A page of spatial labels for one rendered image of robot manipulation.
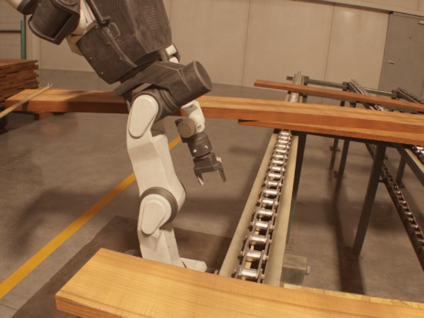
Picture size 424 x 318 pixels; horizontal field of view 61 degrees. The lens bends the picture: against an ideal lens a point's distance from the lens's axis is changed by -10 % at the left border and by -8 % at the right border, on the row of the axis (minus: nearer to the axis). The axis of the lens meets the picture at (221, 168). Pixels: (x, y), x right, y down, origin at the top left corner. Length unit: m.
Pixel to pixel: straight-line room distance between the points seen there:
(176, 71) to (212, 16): 7.90
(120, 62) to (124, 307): 0.85
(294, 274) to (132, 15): 0.85
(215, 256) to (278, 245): 1.44
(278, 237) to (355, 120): 1.08
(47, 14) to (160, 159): 0.59
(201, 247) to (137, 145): 1.17
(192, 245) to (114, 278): 1.77
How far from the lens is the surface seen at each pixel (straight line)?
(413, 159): 1.80
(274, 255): 0.83
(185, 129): 1.51
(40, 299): 2.02
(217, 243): 2.42
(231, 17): 9.04
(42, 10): 1.22
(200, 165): 1.60
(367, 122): 1.91
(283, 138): 1.64
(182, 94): 1.26
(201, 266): 1.61
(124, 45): 1.24
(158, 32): 1.30
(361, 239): 2.51
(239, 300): 0.61
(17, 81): 4.42
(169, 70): 1.25
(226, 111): 1.70
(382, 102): 3.05
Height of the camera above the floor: 1.26
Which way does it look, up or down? 20 degrees down
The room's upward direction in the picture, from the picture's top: 5 degrees clockwise
